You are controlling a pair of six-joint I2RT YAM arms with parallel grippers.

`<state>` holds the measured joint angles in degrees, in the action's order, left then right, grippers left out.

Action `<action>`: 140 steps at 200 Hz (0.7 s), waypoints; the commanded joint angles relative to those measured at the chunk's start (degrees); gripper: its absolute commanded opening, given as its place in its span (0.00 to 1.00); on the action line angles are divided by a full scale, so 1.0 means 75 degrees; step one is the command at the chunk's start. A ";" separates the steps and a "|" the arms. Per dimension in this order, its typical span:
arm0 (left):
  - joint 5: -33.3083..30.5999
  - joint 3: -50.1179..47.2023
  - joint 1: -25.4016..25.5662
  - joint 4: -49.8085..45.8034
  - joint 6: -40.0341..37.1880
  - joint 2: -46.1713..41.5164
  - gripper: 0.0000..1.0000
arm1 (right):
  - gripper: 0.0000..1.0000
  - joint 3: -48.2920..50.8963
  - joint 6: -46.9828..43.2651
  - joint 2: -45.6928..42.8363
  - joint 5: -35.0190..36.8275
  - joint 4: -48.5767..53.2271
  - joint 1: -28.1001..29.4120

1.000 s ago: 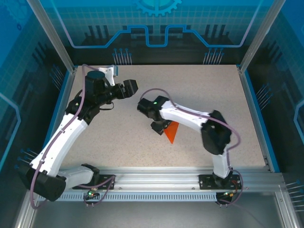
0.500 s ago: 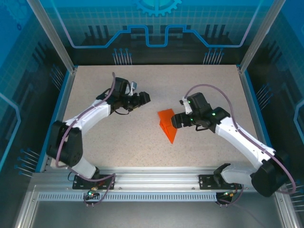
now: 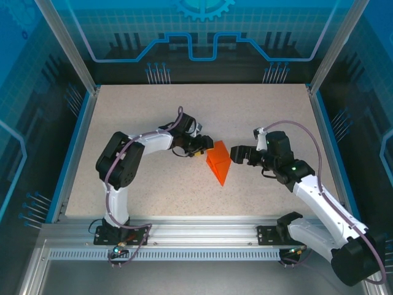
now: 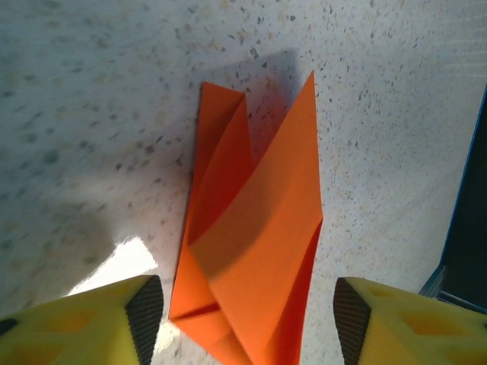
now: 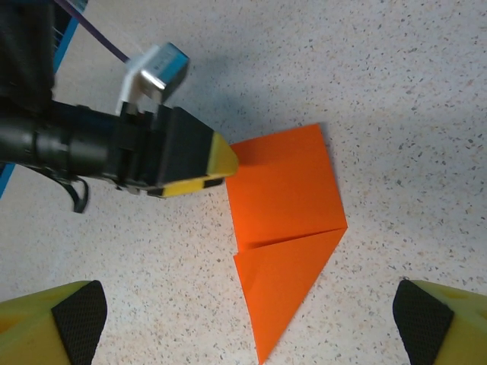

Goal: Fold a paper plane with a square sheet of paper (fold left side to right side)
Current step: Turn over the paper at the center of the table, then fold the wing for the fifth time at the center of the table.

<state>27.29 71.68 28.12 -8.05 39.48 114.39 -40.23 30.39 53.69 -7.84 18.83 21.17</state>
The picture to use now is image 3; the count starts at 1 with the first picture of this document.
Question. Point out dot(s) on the aluminium cross rail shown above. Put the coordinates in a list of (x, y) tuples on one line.
[(199, 230)]

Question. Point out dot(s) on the orange paper sheet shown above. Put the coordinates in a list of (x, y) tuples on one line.
[(219, 159)]

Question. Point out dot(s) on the slotted aluminium strip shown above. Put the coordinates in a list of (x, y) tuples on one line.
[(199, 255)]

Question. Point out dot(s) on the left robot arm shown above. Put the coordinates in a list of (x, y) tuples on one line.
[(153, 144)]

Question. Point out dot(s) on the grey metal tray frame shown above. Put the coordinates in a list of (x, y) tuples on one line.
[(199, 276)]

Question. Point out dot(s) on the blue table edge strip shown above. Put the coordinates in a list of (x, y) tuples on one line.
[(337, 153), (69, 153)]

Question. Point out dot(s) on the aluminium frame post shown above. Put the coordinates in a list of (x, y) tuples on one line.
[(335, 46), (70, 46)]

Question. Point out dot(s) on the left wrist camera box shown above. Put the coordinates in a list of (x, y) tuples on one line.
[(199, 127)]

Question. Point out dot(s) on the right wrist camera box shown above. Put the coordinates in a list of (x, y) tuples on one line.
[(261, 141)]

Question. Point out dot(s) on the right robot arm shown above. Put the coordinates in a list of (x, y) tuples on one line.
[(322, 202)]

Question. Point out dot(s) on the aluminium side rail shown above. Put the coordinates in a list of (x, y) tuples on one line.
[(77, 153), (329, 153)]

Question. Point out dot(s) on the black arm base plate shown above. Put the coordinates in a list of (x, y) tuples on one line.
[(102, 238), (267, 236)]

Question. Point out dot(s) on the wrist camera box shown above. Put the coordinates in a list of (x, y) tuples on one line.
[(261, 141), (199, 127)]

